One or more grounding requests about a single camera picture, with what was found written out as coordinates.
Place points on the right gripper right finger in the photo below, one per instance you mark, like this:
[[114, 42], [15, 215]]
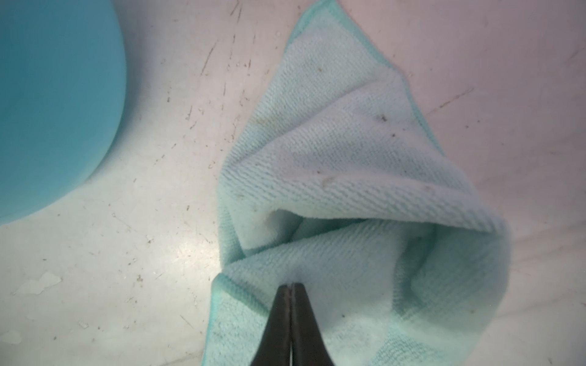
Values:
[[307, 345]]

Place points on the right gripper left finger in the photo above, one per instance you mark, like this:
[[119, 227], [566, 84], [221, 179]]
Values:
[[275, 345]]

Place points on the mint green microfiber cloth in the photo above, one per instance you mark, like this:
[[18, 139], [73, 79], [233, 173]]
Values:
[[338, 183]]

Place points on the teal plastic bucket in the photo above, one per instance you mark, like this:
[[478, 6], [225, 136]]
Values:
[[63, 88]]

